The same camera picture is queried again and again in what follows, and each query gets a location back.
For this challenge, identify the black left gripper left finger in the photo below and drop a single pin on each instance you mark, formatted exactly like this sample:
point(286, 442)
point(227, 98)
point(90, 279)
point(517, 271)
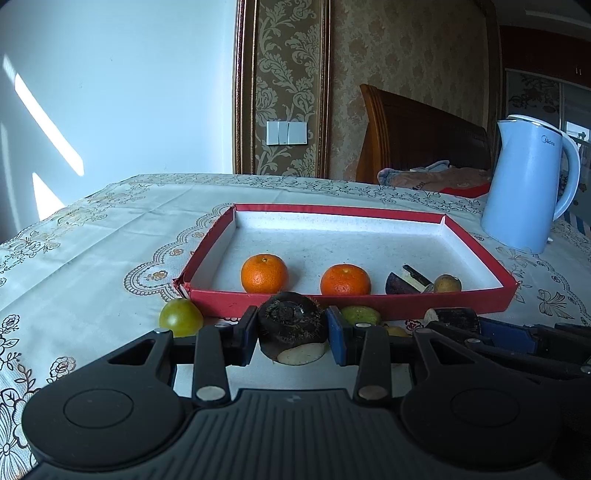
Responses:
point(212, 350)

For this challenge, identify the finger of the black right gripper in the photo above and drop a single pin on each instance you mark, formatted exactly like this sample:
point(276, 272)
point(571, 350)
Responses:
point(466, 319)

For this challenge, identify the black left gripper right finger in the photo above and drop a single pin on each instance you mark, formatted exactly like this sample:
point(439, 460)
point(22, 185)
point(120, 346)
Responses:
point(370, 348)

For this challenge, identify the green cucumber piece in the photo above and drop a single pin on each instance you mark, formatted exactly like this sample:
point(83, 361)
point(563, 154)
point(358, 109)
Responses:
point(361, 314)

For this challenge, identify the dark peeled fruit chunk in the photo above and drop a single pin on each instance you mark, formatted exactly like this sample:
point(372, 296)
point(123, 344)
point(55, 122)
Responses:
point(293, 329)

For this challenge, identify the small brown longan fruit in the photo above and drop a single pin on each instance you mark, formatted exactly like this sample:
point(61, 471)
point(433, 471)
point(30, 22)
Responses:
point(447, 283)

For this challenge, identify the green tomato outside tray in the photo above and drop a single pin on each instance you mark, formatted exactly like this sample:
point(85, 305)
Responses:
point(181, 317)

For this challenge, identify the purple eggplant piece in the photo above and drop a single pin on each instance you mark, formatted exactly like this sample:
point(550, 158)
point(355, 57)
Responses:
point(410, 281)

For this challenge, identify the right orange mandarin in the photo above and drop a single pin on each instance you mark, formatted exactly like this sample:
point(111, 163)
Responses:
point(345, 280)

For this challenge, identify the orange mandarin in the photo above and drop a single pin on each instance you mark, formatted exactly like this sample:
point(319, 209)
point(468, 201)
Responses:
point(264, 274)
point(345, 280)

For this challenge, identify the left orange mandarin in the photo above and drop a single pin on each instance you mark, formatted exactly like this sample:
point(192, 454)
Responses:
point(264, 274)

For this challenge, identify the red shallow cardboard tray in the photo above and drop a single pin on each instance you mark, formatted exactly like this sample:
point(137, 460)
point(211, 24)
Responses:
point(311, 238)

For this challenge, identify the light blue electric kettle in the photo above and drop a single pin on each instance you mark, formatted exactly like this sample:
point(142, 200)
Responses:
point(535, 181)

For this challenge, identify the folded bedding pile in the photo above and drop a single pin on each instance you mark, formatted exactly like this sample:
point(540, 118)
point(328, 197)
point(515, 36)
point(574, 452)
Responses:
point(440, 177)

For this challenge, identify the white floral tablecloth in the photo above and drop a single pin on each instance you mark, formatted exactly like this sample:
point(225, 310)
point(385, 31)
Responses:
point(95, 275)

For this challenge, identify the wardrobe with patterned door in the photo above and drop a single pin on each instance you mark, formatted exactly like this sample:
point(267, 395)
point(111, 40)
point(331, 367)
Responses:
point(547, 76)

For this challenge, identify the white wall switch panel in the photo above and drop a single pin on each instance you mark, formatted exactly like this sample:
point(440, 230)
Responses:
point(287, 133)

